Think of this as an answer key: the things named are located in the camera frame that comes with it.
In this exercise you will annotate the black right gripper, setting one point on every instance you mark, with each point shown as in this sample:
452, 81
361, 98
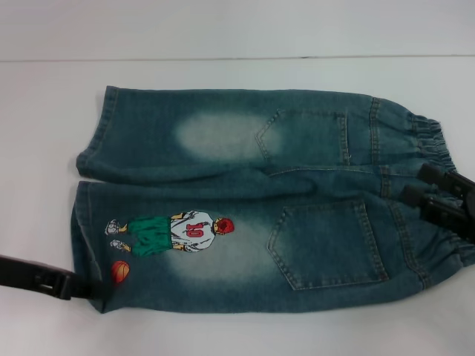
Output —
465, 215

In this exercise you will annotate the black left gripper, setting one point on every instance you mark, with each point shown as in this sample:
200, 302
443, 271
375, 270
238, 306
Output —
22, 272

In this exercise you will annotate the blue denim shorts basketball print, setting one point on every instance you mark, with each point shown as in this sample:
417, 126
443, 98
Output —
222, 167

